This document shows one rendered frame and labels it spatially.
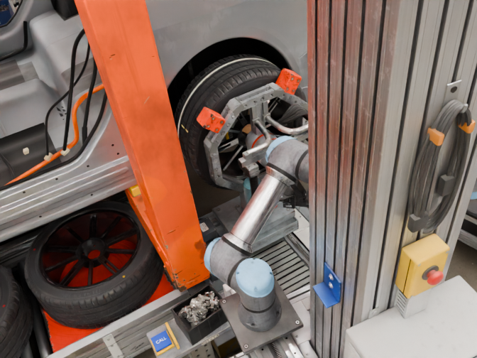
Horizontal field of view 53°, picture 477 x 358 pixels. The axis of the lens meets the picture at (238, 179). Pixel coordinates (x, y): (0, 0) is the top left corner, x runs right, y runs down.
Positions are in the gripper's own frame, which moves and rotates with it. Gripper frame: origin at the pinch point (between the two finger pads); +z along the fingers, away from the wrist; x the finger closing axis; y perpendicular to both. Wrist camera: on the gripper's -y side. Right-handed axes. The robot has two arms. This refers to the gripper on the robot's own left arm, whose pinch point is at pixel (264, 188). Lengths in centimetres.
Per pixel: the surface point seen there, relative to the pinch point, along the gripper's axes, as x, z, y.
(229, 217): 33, 33, 60
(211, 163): 8.1, 26.0, -4.7
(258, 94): 28.3, 6.6, -29.1
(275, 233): 31, 6, 67
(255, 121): 23.0, 7.6, -18.3
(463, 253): 47, -99, 84
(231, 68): 39, 22, -35
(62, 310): -54, 86, 38
